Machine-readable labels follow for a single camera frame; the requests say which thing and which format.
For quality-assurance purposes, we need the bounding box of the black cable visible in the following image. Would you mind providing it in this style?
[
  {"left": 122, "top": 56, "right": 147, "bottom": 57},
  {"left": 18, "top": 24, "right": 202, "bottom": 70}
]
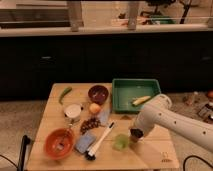
[
  {"left": 0, "top": 134, "right": 33, "bottom": 171},
  {"left": 182, "top": 155, "right": 213, "bottom": 171}
]

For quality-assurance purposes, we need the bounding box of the blue sponge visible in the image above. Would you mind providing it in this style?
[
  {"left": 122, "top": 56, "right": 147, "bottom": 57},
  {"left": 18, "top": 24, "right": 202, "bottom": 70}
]
[{"left": 75, "top": 131, "right": 96, "bottom": 154}]

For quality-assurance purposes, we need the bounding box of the grey blue cloth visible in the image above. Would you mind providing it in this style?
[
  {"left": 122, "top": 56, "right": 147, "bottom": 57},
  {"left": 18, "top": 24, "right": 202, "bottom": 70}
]
[{"left": 97, "top": 109, "right": 110, "bottom": 126}]

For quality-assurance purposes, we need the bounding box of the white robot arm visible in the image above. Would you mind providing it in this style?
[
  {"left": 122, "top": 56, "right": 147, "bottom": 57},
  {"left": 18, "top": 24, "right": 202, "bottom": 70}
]
[{"left": 130, "top": 94, "right": 213, "bottom": 153}]

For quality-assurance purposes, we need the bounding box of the green chili pepper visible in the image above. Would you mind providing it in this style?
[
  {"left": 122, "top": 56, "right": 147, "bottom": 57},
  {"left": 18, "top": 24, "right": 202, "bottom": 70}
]
[{"left": 58, "top": 87, "right": 72, "bottom": 105}]

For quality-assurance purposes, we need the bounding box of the black cable right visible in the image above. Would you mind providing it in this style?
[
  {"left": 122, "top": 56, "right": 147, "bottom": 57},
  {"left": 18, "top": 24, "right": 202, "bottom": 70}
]
[{"left": 182, "top": 155, "right": 213, "bottom": 171}]

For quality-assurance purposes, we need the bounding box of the dark red bowl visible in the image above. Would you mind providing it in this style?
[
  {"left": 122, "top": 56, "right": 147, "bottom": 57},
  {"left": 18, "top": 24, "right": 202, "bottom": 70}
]
[{"left": 88, "top": 85, "right": 109, "bottom": 105}]

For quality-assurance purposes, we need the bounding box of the purple grape bunch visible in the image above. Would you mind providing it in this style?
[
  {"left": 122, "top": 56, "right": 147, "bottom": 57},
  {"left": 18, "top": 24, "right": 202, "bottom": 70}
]
[{"left": 80, "top": 117, "right": 100, "bottom": 134}]

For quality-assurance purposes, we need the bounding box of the white dish brush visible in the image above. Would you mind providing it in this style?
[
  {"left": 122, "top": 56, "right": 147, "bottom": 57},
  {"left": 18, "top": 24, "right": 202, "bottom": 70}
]
[{"left": 85, "top": 123, "right": 114, "bottom": 161}]

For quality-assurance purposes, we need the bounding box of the metal spoon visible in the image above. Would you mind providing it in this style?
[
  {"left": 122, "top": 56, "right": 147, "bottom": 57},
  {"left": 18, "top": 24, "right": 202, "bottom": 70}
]
[{"left": 56, "top": 123, "right": 73, "bottom": 151}]

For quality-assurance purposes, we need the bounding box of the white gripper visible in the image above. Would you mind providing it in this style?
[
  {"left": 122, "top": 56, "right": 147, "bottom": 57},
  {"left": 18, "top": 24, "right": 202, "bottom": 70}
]
[{"left": 130, "top": 118, "right": 154, "bottom": 137}]

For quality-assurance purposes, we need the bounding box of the translucent green cup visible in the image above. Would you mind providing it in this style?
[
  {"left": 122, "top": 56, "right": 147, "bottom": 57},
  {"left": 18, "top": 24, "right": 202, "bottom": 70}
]
[{"left": 113, "top": 134, "right": 129, "bottom": 151}]

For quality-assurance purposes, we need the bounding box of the white small pot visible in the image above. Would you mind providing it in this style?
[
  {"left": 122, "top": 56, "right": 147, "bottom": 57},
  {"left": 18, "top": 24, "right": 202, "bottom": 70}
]
[{"left": 64, "top": 104, "right": 83, "bottom": 122}]

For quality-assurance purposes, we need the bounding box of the dark counter cabinet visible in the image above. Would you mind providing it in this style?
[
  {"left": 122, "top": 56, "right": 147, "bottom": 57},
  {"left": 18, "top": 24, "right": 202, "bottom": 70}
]
[{"left": 0, "top": 28, "right": 213, "bottom": 100}]

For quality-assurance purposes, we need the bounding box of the green plastic tray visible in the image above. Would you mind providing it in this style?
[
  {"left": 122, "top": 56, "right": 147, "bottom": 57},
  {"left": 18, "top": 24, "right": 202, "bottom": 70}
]
[{"left": 112, "top": 78, "right": 161, "bottom": 114}]

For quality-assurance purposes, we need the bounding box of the orange bowl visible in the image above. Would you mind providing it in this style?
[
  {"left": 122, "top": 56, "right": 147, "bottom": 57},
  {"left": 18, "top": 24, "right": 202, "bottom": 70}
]
[{"left": 43, "top": 128, "right": 75, "bottom": 160}]

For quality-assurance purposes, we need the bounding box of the orange peach fruit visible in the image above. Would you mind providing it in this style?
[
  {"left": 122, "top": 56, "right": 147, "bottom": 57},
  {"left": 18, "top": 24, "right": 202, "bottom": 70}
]
[{"left": 89, "top": 103, "right": 101, "bottom": 115}]

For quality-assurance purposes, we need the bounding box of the black cable left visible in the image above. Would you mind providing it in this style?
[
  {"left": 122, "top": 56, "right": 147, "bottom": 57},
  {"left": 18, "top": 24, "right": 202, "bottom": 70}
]
[{"left": 0, "top": 134, "right": 33, "bottom": 171}]

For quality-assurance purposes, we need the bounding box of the metal cup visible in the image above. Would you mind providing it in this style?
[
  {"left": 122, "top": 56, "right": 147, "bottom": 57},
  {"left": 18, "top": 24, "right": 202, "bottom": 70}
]
[{"left": 130, "top": 129, "right": 143, "bottom": 143}]

